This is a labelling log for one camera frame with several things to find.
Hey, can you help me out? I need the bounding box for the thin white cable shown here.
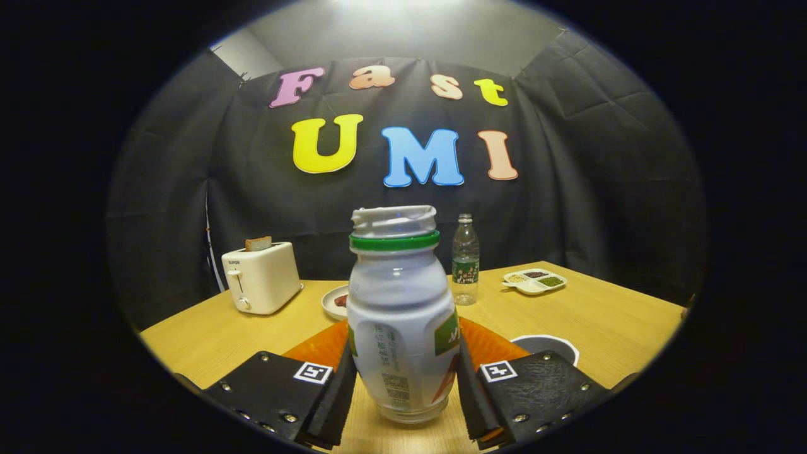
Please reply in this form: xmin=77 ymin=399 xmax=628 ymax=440
xmin=205 ymin=189 xmax=226 ymax=294

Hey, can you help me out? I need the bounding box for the white divided bean tray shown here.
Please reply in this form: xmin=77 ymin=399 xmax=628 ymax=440
xmin=502 ymin=269 xmax=568 ymax=296

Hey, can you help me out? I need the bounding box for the white juice bottle green ring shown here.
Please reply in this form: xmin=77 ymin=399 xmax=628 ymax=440
xmin=345 ymin=205 xmax=462 ymax=424

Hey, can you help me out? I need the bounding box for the round white plate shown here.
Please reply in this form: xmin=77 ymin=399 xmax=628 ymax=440
xmin=321 ymin=284 xmax=351 ymax=321

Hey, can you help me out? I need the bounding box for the wooden table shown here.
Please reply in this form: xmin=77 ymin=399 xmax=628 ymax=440
xmin=139 ymin=260 xmax=685 ymax=454

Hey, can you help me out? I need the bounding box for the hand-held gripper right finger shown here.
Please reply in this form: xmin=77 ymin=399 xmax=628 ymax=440
xmin=457 ymin=317 xmax=612 ymax=451

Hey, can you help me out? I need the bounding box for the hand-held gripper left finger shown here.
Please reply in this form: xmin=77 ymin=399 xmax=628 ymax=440
xmin=173 ymin=320 xmax=359 ymax=451

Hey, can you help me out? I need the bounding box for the white cup with wooden handle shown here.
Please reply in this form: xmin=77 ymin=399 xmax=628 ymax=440
xmin=509 ymin=334 xmax=581 ymax=368

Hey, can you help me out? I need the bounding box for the white toaster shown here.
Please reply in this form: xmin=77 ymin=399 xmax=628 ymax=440
xmin=221 ymin=242 xmax=304 ymax=315

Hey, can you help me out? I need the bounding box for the clear plastic water bottle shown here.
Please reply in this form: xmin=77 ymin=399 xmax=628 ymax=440
xmin=451 ymin=213 xmax=480 ymax=306

